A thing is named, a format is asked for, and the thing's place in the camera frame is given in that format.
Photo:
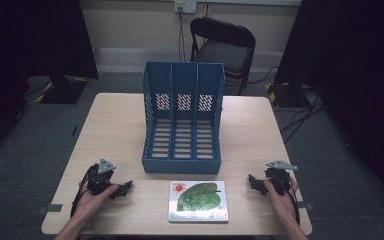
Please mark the person's left hand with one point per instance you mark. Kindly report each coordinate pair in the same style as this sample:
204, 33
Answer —
90, 203

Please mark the blue three-slot file rack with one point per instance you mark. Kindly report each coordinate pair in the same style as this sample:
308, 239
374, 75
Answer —
183, 166

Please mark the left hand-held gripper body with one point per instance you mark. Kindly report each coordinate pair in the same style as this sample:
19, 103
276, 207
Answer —
99, 180

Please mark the grey tape strip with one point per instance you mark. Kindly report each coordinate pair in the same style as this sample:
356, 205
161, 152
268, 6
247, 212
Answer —
306, 205
49, 208

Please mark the black curtain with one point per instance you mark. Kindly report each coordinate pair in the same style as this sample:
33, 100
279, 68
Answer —
353, 66
30, 50

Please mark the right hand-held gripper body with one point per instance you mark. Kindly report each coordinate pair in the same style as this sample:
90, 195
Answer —
279, 176

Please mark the black stand base yellow tape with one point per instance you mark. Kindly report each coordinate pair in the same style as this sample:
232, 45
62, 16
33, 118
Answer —
285, 95
61, 90

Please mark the white wall socket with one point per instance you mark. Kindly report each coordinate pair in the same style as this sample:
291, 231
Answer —
185, 6

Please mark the black folding chair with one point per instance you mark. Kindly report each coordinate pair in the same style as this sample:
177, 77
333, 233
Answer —
225, 53

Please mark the person's right hand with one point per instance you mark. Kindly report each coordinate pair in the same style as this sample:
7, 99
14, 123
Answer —
281, 205

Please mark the picture book with green leaf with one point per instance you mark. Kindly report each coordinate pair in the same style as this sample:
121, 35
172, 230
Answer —
198, 201

